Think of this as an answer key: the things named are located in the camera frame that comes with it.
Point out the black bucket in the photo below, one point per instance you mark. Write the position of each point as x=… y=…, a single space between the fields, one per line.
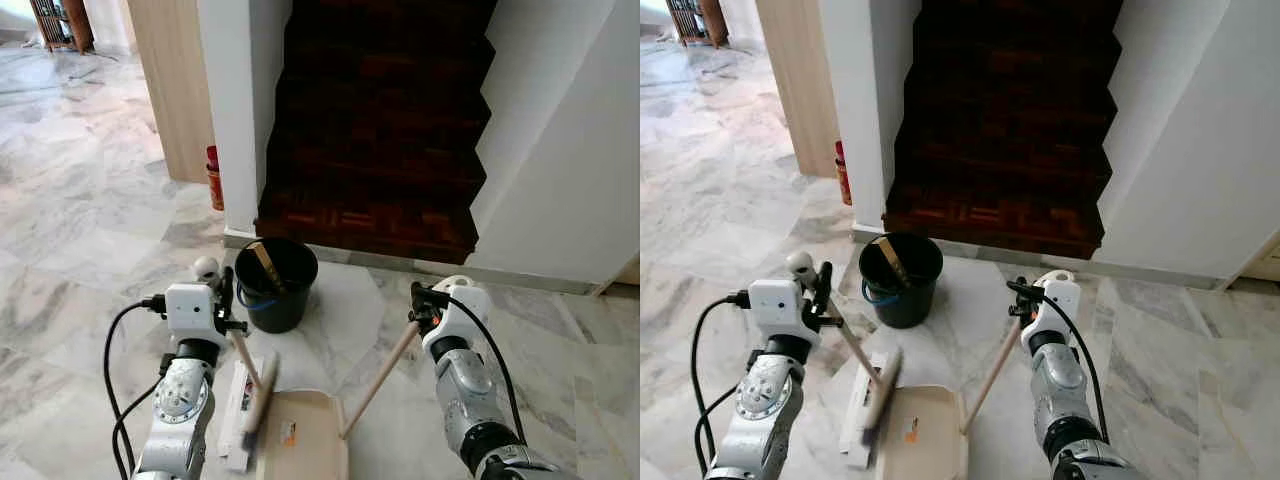
x=900 y=300
x=275 y=305

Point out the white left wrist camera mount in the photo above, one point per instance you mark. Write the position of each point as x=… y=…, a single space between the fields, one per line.
x=190 y=310
x=775 y=305

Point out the beige wooden panel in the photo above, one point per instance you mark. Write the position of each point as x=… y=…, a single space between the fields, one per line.
x=622 y=278
x=1255 y=262

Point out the red canister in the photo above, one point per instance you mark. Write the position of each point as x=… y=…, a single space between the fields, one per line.
x=215 y=185
x=843 y=180

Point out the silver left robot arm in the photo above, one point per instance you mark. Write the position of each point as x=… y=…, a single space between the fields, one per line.
x=180 y=405
x=765 y=400

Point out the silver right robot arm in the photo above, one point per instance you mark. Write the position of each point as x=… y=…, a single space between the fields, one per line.
x=470 y=400
x=1060 y=395

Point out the light wooden cabinet panel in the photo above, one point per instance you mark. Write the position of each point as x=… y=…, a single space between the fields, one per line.
x=175 y=90
x=805 y=85

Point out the white flat long box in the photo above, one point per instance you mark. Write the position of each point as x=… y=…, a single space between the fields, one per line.
x=855 y=415
x=233 y=420

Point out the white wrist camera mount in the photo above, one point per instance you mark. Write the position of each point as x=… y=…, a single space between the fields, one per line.
x=1058 y=308
x=468 y=315
x=190 y=310
x=775 y=305

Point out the dark wooden staircase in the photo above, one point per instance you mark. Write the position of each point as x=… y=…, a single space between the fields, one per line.
x=375 y=130
x=1005 y=125

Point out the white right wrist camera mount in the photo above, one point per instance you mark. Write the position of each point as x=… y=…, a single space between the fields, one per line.
x=1058 y=308
x=468 y=315

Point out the short wooden stick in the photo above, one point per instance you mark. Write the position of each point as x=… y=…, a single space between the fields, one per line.
x=892 y=260
x=266 y=266

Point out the dark wooden rack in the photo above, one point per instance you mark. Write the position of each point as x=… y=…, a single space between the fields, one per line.
x=65 y=25
x=700 y=22

